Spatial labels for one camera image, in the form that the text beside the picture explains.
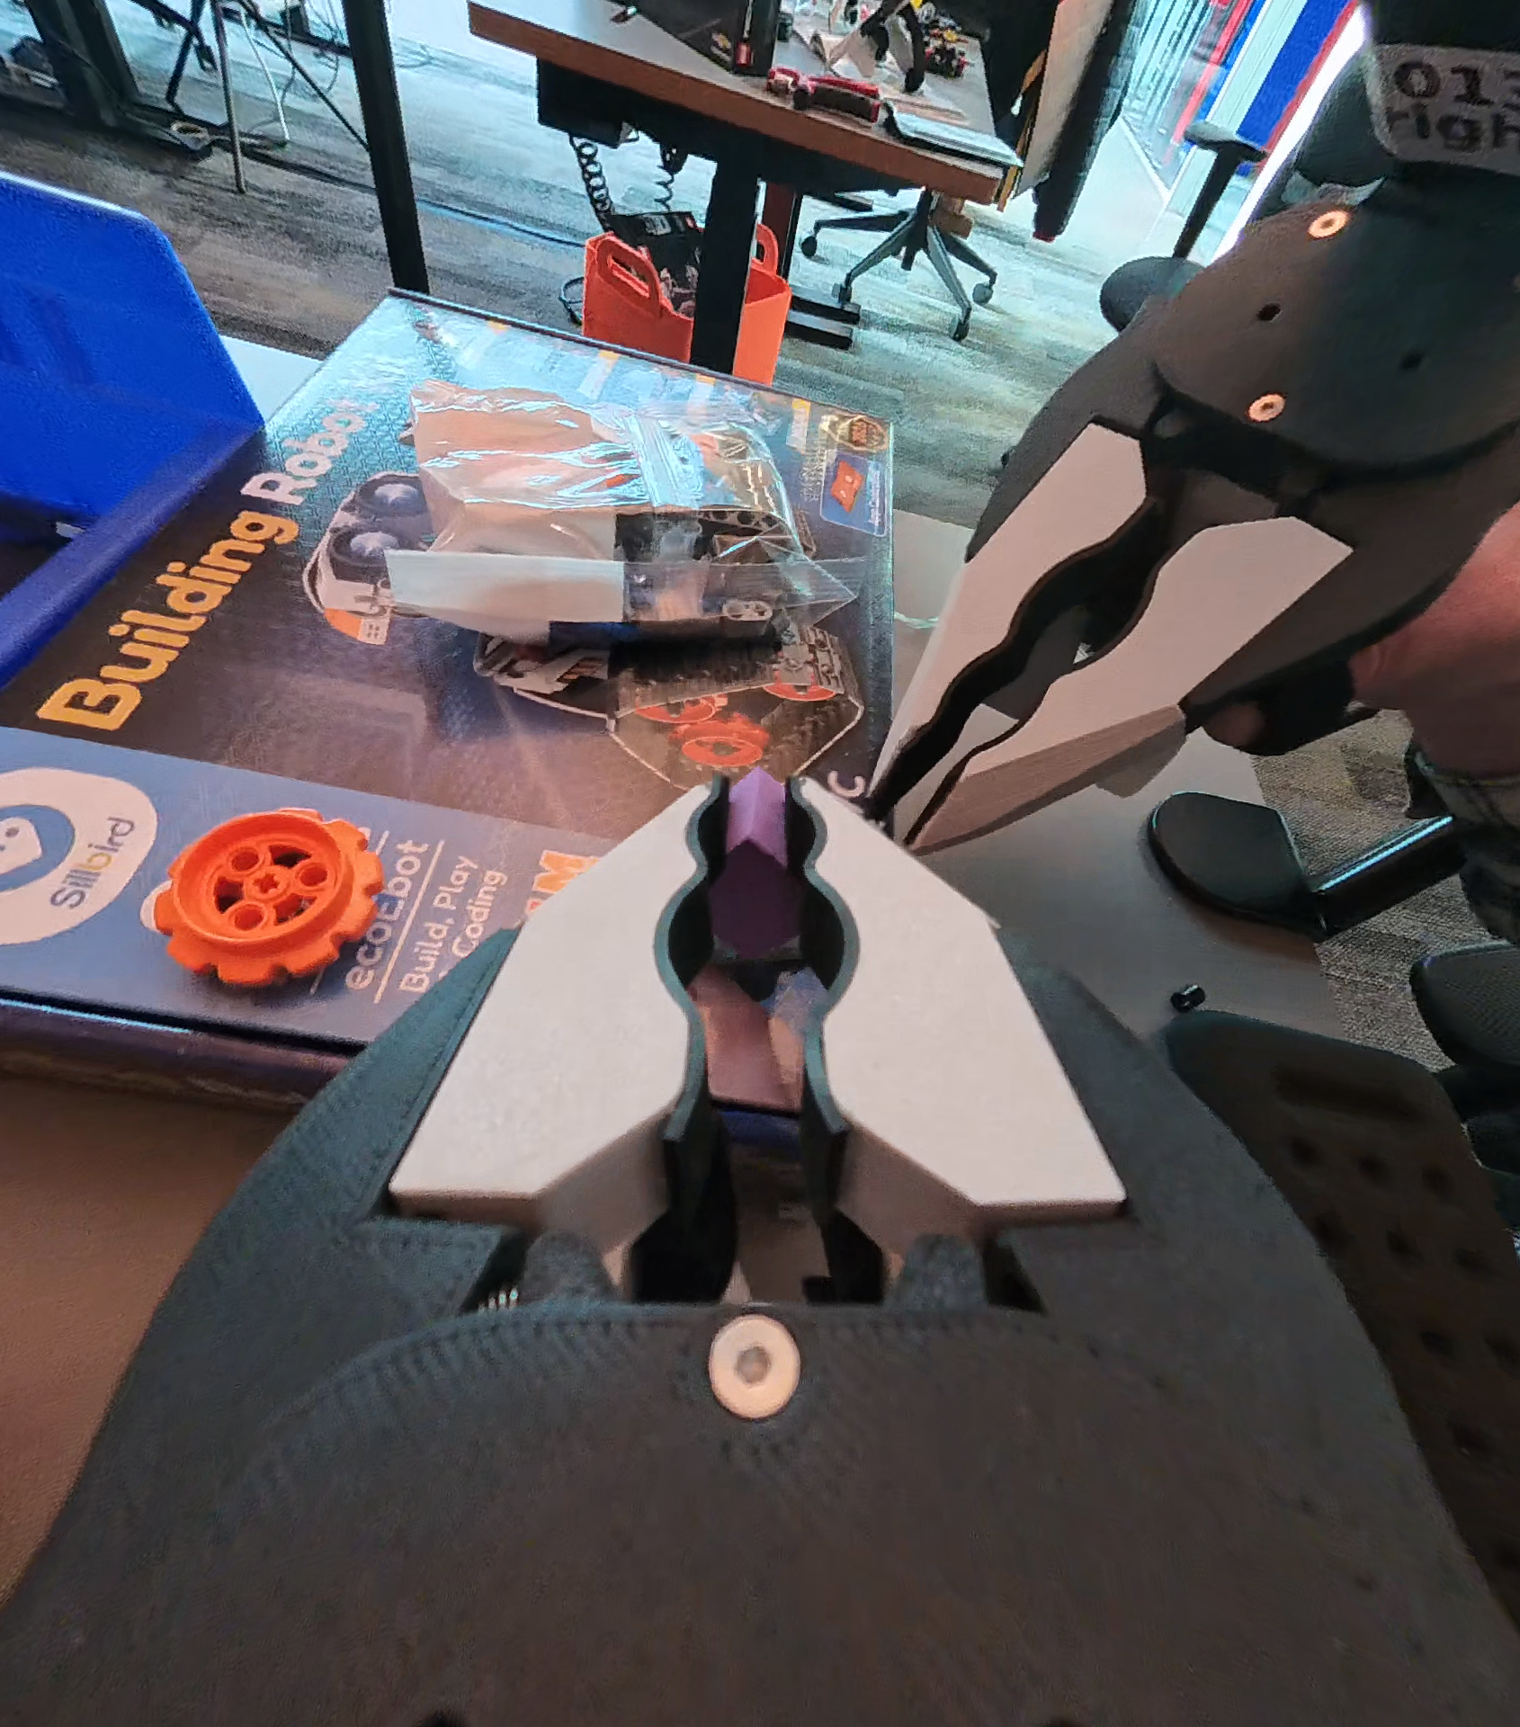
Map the small orange plastic wheel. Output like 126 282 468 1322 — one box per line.
153 812 385 987

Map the black metal table leg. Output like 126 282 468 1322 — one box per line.
342 0 432 291

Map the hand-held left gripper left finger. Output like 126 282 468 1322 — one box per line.
388 775 741 1304

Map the orange tote bag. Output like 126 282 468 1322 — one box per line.
581 221 793 386

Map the blue plastic storage bin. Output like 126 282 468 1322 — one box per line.
0 140 266 798

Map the dark table with wooden edge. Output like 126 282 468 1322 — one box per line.
466 0 1025 372

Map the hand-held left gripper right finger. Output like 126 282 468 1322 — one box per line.
790 775 1130 1302

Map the grey-base office chair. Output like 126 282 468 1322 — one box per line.
800 188 998 339

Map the clear bag with white flap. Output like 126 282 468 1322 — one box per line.
381 377 860 642

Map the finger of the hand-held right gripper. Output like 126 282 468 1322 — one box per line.
867 420 1167 820
894 517 1358 854

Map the purple wooden cube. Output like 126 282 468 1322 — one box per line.
709 771 800 962

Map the dark blue cardboard kit box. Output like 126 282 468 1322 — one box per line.
0 289 898 1100

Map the person's right hand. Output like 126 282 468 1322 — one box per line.
1351 454 1520 782

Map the dark hanging jacket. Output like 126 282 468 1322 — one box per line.
989 0 1140 237

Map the dark grey perforated panel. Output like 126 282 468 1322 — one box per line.
1164 1010 1520 1721

